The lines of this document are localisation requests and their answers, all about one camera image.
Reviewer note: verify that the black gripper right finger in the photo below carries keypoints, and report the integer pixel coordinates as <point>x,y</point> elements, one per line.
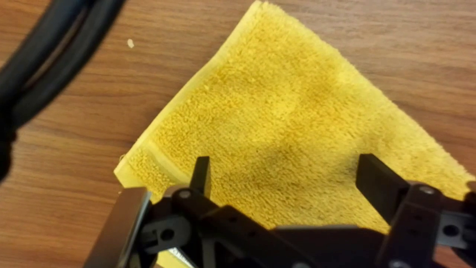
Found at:
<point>379,186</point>

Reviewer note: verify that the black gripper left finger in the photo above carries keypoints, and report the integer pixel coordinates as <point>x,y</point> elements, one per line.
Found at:
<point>201,173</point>

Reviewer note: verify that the yellow terry cloth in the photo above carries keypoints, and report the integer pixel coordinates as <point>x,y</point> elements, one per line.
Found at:
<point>277,109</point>

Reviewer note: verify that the small white crumb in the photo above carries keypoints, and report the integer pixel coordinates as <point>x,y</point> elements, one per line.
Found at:
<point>129,43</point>

